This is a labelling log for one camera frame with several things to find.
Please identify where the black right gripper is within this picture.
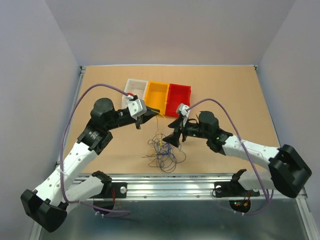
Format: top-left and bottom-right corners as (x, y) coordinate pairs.
(162, 115), (210, 148)

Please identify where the yellow wire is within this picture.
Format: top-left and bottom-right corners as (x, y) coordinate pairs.
(154, 112), (168, 151)

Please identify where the purple blue wire bundle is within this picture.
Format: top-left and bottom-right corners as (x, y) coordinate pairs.
(141, 133), (187, 174)

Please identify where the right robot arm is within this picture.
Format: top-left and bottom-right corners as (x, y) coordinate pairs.
(163, 111), (312, 198)

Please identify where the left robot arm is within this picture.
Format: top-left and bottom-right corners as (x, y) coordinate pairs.
(20, 97), (160, 233)

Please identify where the yellow plastic bin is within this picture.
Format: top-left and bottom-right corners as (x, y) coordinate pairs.
(144, 81), (170, 115)

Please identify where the white plastic bin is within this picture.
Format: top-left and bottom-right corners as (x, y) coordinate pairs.
(124, 78), (149, 100)

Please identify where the red plastic bin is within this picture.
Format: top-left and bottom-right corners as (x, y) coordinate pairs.
(165, 83), (191, 117)

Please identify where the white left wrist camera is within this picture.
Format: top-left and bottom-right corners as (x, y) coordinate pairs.
(127, 98), (147, 120)

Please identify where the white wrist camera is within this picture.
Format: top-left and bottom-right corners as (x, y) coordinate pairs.
(127, 98), (147, 120)
(176, 103), (190, 127)

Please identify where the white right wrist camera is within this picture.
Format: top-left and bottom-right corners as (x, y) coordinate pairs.
(176, 103), (190, 127)

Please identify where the aluminium mounting rail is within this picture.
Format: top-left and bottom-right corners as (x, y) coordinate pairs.
(39, 173), (308, 201)

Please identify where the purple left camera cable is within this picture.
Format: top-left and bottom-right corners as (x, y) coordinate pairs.
(59, 83), (136, 217)

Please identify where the purple camera cable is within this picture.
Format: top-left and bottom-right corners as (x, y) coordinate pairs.
(184, 97), (275, 216)
(59, 83), (136, 217)

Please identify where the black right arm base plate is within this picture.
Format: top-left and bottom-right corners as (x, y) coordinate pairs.
(211, 181), (260, 198)

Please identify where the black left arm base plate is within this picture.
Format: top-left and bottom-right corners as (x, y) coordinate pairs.
(89, 182), (128, 199)

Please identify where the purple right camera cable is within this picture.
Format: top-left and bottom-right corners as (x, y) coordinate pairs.
(184, 97), (275, 216)

